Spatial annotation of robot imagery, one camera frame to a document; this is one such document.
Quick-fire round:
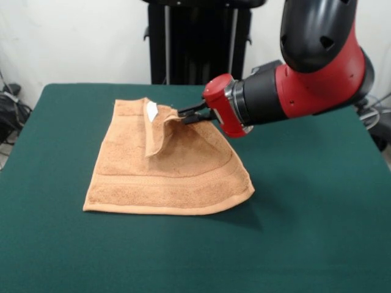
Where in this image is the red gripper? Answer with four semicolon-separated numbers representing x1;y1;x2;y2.
177;73;254;139

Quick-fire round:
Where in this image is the tan terry towel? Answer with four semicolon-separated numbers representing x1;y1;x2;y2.
82;97;256;217

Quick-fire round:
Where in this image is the dark green table cloth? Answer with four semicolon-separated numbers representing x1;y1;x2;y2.
0;82;391;293

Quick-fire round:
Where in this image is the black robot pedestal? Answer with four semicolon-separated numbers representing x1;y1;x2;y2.
142;0;266;86

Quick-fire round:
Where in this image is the black device with cables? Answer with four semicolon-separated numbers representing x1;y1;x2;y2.
0;82;33;146
354;94;391;152

